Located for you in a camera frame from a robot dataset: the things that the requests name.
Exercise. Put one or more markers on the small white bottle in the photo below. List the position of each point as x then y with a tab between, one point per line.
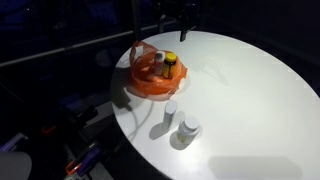
159	63

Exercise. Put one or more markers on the brown bottle yellow cap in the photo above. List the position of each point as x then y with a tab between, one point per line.
169	68

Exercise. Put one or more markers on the black clamp purple grip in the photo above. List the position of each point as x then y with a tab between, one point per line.
85	160

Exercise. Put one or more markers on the metal handrail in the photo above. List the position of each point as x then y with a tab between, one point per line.
83	45

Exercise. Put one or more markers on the dark vertical post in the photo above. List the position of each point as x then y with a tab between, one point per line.
136	18

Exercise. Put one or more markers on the orange plastic bag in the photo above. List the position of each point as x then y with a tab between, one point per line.
150	83

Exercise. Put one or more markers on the tall white tube bottle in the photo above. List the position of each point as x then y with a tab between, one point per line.
169	115

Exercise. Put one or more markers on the white jar white lid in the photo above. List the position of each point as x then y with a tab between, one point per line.
188	130

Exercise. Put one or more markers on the white rounded object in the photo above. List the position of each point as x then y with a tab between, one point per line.
14	166

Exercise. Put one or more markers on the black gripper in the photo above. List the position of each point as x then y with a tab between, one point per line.
176	8

